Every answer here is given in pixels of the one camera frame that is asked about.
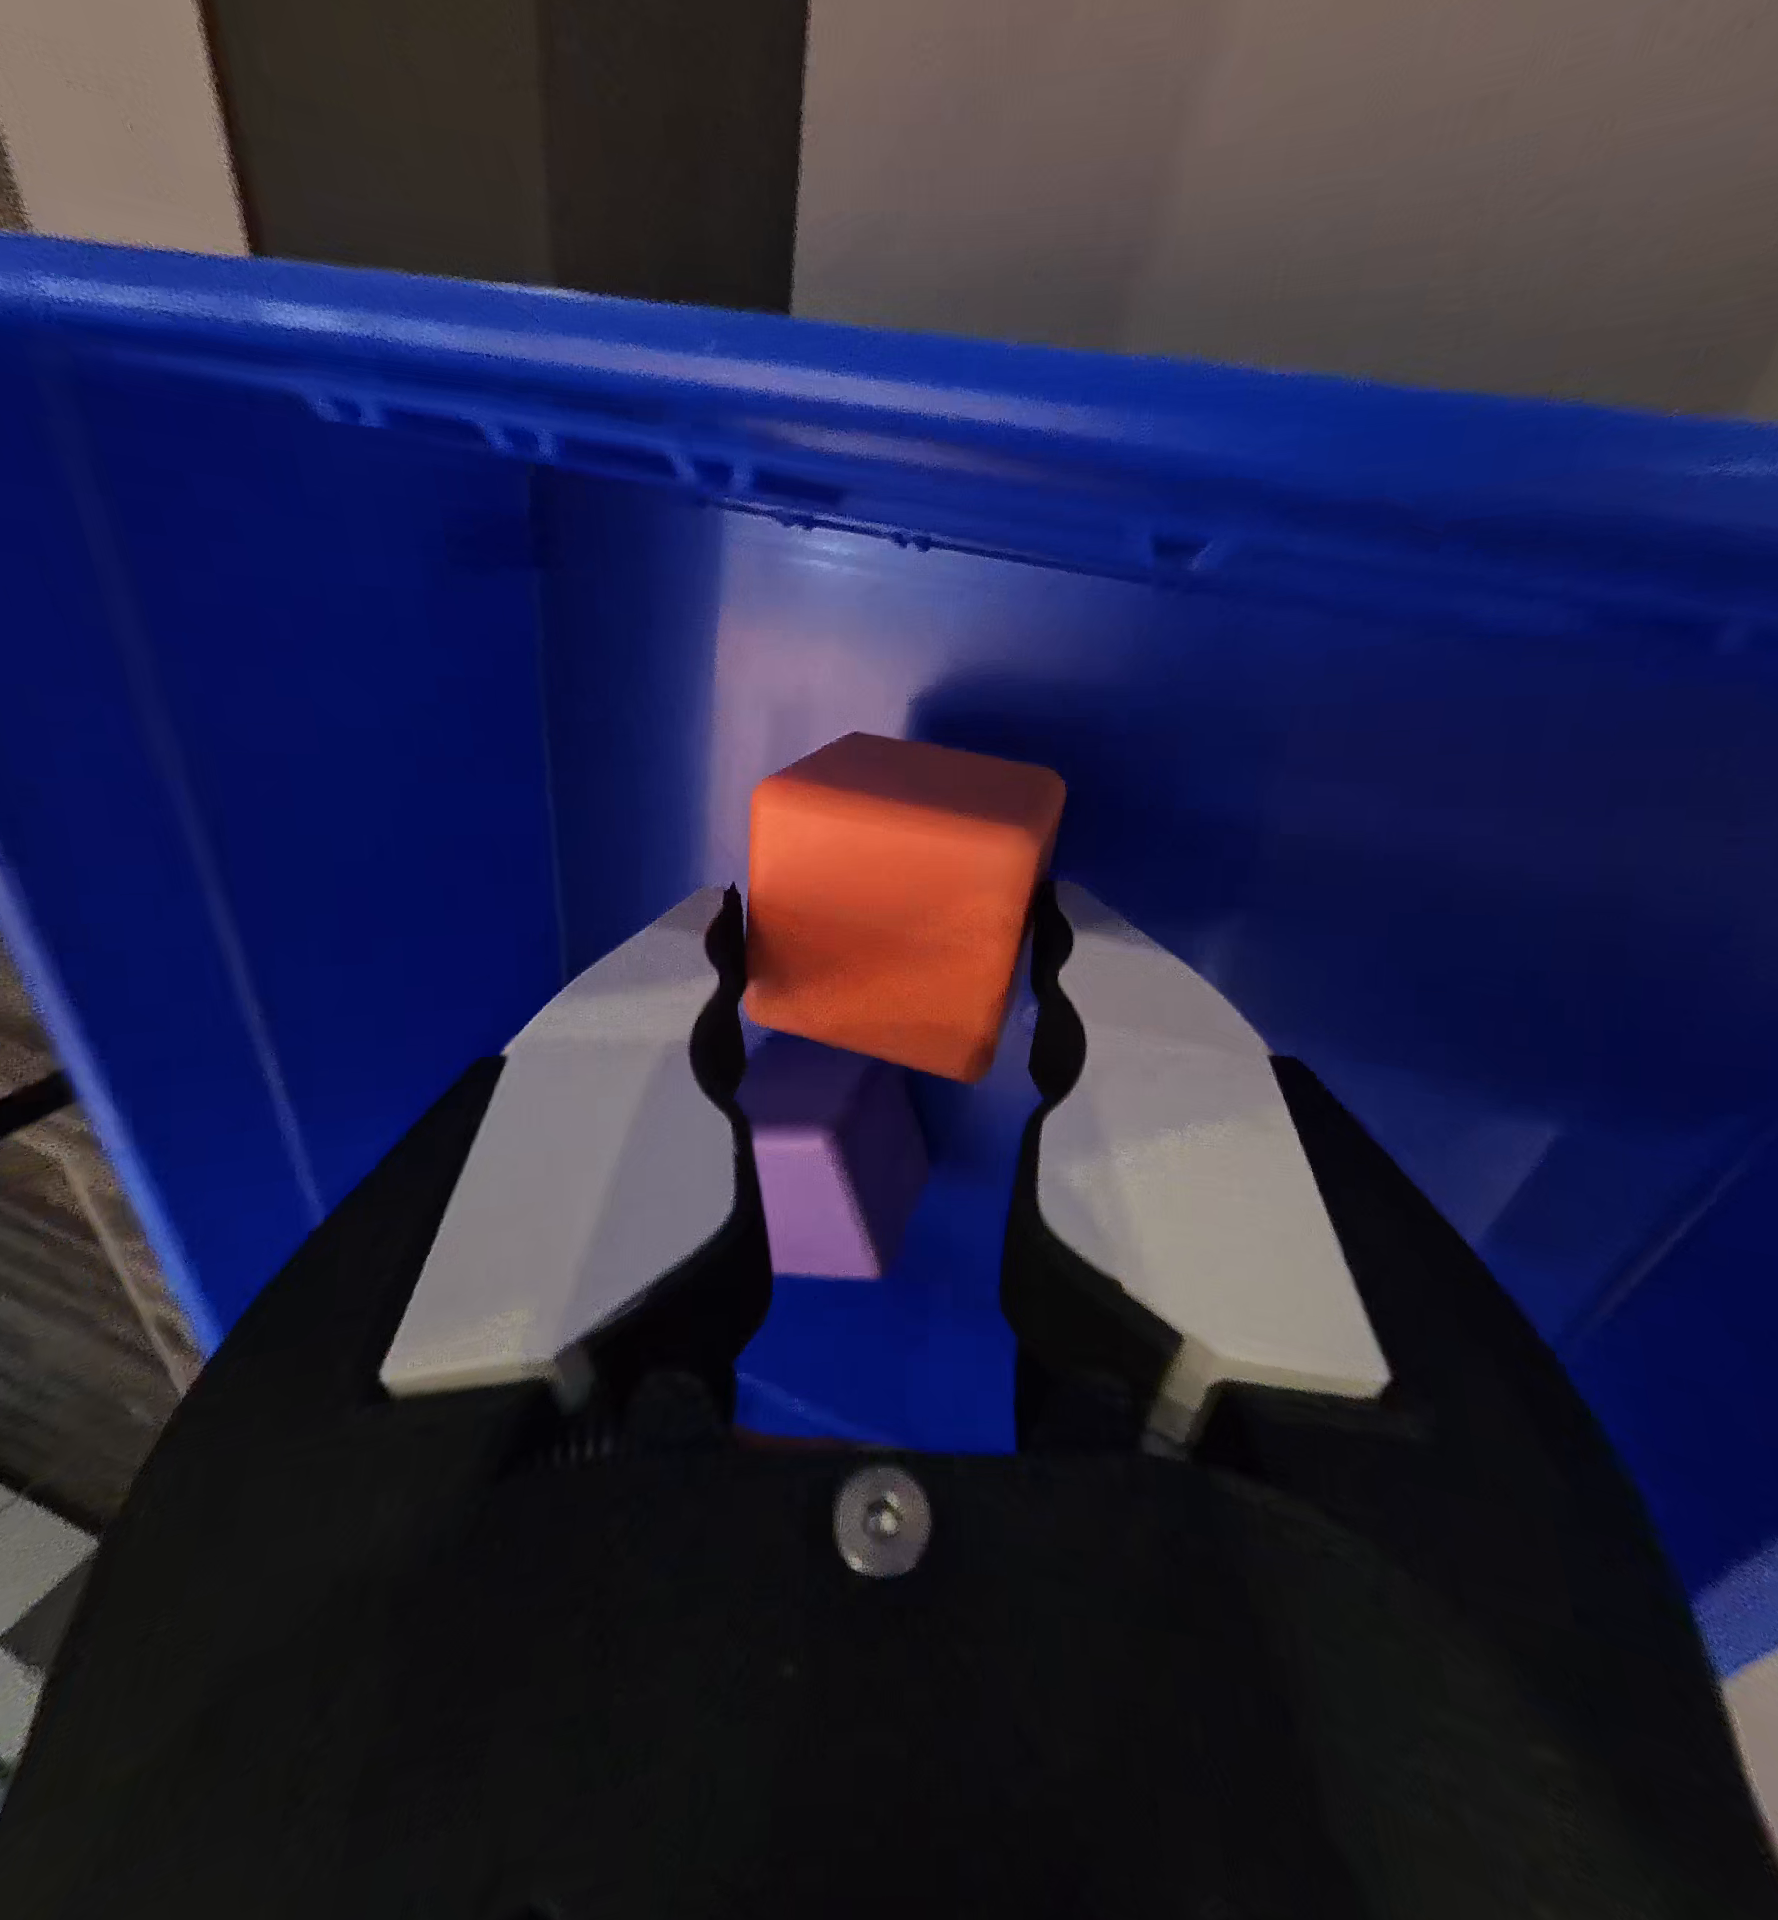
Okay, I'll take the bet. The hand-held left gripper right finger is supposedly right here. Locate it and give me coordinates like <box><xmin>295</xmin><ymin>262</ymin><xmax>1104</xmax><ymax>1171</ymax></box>
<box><xmin>998</xmin><ymin>878</ymin><xmax>1393</xmax><ymax>1448</ymax></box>

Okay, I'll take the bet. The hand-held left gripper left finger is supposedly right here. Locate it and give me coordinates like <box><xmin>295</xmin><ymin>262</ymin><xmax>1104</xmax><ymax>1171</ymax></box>
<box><xmin>376</xmin><ymin>882</ymin><xmax>773</xmax><ymax>1412</ymax></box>

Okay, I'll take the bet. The purple cube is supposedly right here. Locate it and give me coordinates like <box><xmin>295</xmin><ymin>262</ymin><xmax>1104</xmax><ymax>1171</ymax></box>
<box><xmin>747</xmin><ymin>1049</ymin><xmax>934</xmax><ymax>1285</ymax></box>

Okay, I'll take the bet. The orange cube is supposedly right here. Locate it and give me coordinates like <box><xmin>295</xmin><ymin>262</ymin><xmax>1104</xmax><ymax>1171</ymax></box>
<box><xmin>747</xmin><ymin>733</ymin><xmax>1069</xmax><ymax>1081</ymax></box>

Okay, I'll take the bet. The blue plastic bin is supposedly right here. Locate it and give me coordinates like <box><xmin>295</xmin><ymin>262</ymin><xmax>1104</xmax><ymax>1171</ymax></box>
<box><xmin>0</xmin><ymin>227</ymin><xmax>1778</xmax><ymax>1681</ymax></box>

